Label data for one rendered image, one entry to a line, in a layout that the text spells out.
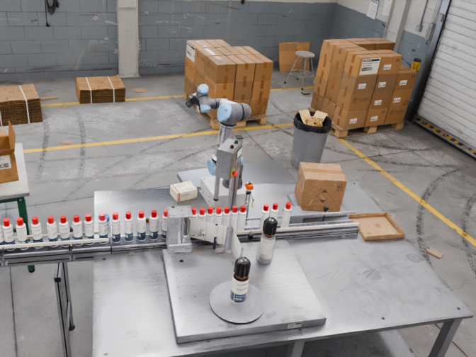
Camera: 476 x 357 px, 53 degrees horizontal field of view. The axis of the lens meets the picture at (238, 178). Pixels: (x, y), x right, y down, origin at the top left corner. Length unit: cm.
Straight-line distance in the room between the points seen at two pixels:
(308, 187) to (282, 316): 110
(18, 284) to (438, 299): 302
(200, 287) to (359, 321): 89
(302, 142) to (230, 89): 135
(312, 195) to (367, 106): 355
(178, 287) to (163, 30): 605
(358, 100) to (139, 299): 467
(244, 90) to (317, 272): 388
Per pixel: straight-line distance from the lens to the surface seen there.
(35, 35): 795
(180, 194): 343
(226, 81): 630
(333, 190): 345
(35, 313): 391
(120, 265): 293
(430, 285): 323
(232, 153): 279
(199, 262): 288
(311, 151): 563
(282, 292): 277
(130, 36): 810
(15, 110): 658
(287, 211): 312
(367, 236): 338
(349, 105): 661
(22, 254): 303
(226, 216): 299
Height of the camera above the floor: 277
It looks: 31 degrees down
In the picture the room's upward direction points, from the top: 7 degrees clockwise
